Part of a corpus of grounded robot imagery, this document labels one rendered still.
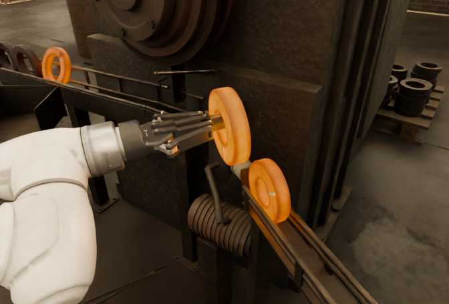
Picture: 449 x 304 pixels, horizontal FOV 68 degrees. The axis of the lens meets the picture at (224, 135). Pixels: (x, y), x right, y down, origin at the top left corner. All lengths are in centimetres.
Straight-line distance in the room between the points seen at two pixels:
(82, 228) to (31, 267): 7
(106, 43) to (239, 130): 91
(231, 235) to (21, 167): 60
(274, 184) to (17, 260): 49
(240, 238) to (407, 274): 92
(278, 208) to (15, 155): 51
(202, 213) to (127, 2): 62
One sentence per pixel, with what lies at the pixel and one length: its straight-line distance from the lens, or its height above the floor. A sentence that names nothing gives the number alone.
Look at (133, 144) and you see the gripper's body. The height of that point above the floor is 93.
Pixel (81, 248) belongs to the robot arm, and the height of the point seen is 88.
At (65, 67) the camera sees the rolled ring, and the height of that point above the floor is 73.
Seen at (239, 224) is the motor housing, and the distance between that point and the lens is 97.
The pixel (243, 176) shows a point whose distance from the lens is 86.
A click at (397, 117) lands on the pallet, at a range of 256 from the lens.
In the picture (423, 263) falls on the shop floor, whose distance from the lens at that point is 178.
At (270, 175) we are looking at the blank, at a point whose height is 78.
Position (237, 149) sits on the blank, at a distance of 60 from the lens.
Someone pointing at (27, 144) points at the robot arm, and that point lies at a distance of 60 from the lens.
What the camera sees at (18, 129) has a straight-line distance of 147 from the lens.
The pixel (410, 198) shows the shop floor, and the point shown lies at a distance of 208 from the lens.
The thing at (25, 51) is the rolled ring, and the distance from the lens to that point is 181.
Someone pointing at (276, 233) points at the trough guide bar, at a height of 69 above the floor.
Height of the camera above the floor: 124
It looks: 32 degrees down
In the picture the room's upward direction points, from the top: straight up
